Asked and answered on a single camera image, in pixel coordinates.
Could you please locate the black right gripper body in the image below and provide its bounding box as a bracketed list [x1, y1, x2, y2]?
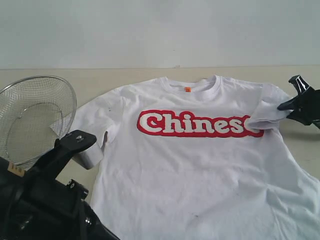
[287, 87, 320, 129]

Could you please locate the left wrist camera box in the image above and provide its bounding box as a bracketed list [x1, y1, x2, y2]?
[27, 129, 98, 182]

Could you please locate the white t-shirt red lettering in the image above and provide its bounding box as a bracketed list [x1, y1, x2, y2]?
[71, 75, 320, 240]

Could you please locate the round metal mesh basket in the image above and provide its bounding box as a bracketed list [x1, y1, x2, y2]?
[0, 75, 77, 169]

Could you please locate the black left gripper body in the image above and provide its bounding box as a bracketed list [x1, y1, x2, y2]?
[0, 158, 118, 240]

